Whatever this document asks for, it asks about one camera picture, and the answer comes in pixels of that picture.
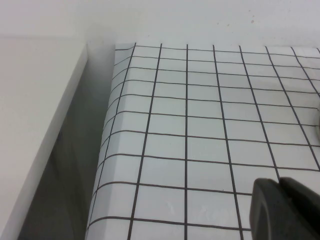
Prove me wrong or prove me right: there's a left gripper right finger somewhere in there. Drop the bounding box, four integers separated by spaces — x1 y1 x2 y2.
279 176 320 240

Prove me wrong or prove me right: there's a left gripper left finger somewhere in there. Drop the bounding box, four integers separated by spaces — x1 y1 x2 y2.
249 177 296 240

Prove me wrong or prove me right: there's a white black-grid tablecloth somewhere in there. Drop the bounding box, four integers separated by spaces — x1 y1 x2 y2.
86 42 320 240

